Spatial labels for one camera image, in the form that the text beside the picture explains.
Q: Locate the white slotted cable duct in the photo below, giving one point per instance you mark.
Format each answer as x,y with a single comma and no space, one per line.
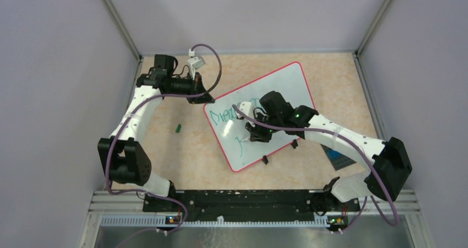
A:
161,221

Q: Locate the black whiteboard clip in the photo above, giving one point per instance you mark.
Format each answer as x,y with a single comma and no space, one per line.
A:
265,160
294,144

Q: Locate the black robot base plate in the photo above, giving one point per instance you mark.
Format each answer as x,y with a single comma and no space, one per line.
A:
251,205

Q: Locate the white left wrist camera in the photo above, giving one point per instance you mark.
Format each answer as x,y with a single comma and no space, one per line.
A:
195,62

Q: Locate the black whiteboard clip upper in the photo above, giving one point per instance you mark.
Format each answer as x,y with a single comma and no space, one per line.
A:
294,144

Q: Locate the blue lego brick on plate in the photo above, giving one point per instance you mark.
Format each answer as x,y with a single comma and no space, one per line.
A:
333,154

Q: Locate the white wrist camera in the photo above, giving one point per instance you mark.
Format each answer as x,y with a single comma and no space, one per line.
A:
195,62
247,108

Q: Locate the black whiteboard clip lower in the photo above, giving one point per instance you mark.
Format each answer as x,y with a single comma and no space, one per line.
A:
265,160

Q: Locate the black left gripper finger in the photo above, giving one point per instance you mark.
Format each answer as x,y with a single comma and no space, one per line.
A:
198,84
201,98

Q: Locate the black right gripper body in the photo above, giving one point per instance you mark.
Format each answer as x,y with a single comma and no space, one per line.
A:
265,133

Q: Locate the green marker cap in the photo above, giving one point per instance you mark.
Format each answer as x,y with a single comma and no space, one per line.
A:
178,128

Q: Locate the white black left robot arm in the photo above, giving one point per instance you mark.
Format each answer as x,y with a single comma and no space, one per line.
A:
123,158

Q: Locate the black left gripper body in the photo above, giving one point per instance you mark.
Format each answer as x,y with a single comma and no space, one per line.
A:
189,85

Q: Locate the aluminium frame rail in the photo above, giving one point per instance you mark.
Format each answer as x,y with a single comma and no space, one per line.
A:
131,203

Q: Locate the red-edged whiteboard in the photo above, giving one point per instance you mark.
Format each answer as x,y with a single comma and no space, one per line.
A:
289,80

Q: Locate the grey lego baseplate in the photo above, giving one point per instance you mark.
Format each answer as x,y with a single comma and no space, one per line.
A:
338,163

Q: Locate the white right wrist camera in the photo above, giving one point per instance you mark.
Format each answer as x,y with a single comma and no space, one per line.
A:
247,108

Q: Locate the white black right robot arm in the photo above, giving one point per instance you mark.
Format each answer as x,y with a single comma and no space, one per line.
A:
386,162

